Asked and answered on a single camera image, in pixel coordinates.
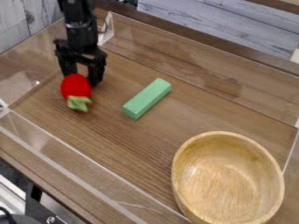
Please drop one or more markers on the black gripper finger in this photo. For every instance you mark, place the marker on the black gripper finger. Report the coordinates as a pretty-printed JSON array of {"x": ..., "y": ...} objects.
[
  {"x": 68, "y": 66},
  {"x": 96, "y": 69}
]

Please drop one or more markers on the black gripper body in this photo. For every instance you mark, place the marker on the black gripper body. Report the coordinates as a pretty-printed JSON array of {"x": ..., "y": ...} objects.
[{"x": 79, "y": 48}]

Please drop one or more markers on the red plush strawberry toy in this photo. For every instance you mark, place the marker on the red plush strawberry toy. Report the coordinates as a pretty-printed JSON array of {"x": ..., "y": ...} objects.
[{"x": 75, "y": 90}]

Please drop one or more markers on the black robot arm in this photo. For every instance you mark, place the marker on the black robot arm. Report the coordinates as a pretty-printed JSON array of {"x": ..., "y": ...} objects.
[{"x": 78, "y": 11}]

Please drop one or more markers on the green rectangular block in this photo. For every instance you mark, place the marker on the green rectangular block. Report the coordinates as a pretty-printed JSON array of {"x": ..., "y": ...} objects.
[{"x": 153, "y": 93}]

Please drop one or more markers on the clear acrylic tray walls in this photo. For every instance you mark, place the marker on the clear acrylic tray walls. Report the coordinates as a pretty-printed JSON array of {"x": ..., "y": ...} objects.
[{"x": 103, "y": 163}]

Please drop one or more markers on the wooden bowl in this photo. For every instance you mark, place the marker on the wooden bowl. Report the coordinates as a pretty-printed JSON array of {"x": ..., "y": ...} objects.
[{"x": 227, "y": 180}]

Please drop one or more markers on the black table leg bracket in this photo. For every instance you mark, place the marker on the black table leg bracket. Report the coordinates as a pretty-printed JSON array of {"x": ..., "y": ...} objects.
[{"x": 46, "y": 209}]

